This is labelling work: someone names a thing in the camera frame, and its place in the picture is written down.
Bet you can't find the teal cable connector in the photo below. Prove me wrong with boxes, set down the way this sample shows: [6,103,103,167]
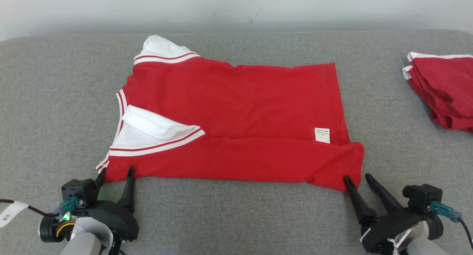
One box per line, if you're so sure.
[53,195,81,217]
[428,200,463,224]

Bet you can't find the right teal cable connector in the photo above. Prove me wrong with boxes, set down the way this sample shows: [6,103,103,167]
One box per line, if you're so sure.
[428,200,463,224]

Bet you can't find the white cable tag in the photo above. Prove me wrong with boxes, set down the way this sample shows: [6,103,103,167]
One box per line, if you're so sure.
[0,200,30,229]

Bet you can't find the left teal cable connector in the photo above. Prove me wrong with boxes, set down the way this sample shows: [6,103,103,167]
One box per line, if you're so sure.
[53,195,81,217]

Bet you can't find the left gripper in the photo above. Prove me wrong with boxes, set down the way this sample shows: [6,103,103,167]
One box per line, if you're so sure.
[72,166,140,243]

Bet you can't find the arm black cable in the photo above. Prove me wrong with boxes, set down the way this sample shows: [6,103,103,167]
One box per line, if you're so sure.
[0,198,57,217]
[457,217,473,250]

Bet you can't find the red shorts with white trim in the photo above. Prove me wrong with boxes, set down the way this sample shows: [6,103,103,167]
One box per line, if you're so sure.
[402,52,473,134]

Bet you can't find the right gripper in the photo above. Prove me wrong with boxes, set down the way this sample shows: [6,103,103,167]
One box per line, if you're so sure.
[343,173,432,253]

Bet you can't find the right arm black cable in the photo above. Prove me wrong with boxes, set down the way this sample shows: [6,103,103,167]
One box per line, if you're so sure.
[457,217,473,250]

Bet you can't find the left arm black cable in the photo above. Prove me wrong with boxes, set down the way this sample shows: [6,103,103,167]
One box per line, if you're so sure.
[0,198,57,217]

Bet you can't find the red and white jersey shirt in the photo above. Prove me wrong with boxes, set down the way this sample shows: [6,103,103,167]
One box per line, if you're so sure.
[96,35,365,193]

